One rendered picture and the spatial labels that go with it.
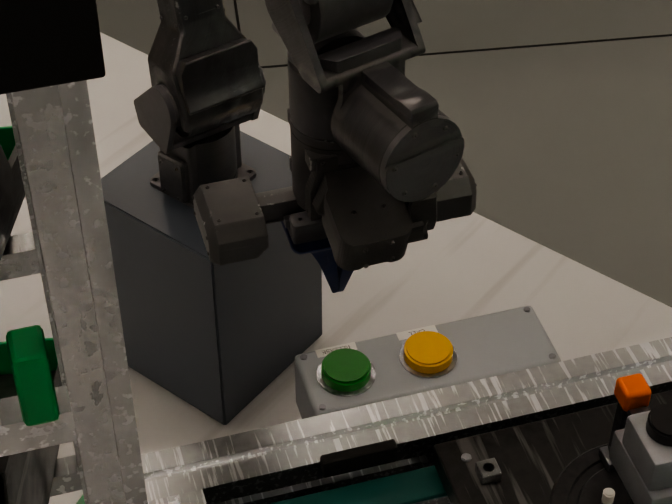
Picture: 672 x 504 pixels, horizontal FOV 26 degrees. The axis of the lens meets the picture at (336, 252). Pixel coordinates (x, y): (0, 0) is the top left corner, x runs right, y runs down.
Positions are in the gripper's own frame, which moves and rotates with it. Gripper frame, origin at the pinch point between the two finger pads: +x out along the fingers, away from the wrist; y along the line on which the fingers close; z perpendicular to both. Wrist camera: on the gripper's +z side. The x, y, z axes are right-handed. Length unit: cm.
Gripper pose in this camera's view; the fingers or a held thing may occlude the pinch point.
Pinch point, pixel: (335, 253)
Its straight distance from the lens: 102.7
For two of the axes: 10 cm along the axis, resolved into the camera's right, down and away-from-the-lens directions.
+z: 2.8, 6.4, -7.1
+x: 0.1, 7.4, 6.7
